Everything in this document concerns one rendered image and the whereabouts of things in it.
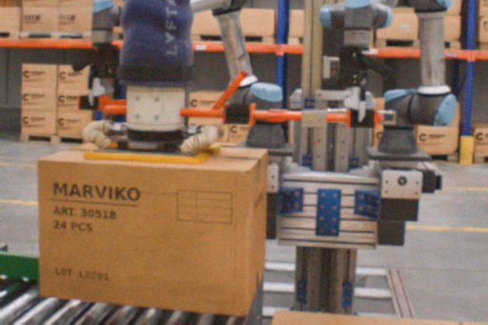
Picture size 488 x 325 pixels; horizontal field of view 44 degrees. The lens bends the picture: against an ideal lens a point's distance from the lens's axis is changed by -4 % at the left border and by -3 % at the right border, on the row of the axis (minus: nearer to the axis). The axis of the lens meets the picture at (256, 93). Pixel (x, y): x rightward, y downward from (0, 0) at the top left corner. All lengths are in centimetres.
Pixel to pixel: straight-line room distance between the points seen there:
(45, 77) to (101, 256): 823
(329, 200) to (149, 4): 100
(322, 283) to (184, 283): 92
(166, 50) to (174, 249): 55
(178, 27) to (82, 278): 76
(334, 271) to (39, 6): 804
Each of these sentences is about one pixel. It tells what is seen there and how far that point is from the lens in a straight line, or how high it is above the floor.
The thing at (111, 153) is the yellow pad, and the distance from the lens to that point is 176.
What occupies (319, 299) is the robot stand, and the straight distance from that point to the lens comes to 257.
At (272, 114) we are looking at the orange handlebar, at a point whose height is 121.
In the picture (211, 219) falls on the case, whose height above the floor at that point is 94.
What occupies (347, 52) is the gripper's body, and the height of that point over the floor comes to 139.
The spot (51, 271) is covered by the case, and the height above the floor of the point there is 75.
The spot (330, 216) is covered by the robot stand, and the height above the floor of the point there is 80.
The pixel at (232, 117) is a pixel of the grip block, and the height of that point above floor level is 119.
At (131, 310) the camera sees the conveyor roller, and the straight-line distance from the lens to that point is 212.
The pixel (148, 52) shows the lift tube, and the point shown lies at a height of 137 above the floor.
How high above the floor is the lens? 136
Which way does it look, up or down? 3 degrees down
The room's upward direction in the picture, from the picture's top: 2 degrees clockwise
